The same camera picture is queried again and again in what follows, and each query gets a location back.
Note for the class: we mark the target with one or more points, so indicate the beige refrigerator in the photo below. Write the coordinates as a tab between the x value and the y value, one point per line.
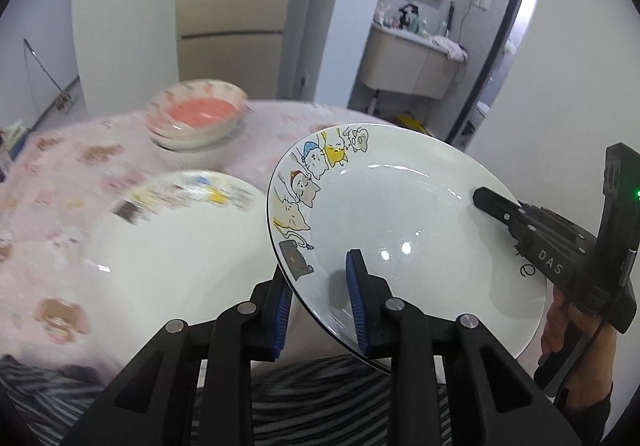
230	1

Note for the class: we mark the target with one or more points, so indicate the white wall switch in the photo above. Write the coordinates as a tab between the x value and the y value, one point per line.
480	2

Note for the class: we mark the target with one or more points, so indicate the person's right forearm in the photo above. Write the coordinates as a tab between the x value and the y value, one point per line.
592	426

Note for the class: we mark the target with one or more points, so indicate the yellow flat package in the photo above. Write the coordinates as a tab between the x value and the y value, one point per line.
412	122

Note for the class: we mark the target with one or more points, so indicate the stack of books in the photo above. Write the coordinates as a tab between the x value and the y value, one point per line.
12	141

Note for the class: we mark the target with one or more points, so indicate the black faucet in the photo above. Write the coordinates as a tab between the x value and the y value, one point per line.
407	16

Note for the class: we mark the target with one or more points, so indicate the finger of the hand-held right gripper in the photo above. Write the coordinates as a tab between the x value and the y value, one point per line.
560	221
545	253

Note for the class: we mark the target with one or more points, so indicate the pink cartoon print tablecloth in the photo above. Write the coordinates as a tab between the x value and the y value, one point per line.
50	186

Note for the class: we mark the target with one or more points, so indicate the pink towel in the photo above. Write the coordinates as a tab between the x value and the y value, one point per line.
450	48

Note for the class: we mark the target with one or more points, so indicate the black door frame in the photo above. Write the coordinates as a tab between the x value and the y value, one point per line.
505	36

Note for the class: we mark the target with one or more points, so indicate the beige vanity cabinet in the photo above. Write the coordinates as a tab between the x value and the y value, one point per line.
405	66

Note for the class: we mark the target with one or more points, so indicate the white cat print plate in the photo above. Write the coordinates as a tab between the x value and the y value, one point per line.
415	211
175	251

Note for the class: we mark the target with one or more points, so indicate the person's right hand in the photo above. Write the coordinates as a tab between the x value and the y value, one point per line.
595	361

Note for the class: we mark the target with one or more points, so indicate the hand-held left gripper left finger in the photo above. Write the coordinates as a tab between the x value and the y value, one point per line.
281	321

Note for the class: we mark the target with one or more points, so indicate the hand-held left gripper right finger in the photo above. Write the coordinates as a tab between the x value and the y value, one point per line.
357	306

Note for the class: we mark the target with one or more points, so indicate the pink strawberry print bowl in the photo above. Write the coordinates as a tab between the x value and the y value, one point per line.
195	142
200	111

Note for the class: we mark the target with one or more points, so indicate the white toilet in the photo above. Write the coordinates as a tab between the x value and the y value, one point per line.
481	118

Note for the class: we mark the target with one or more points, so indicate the person's striped clothing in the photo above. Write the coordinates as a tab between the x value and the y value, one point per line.
310	401

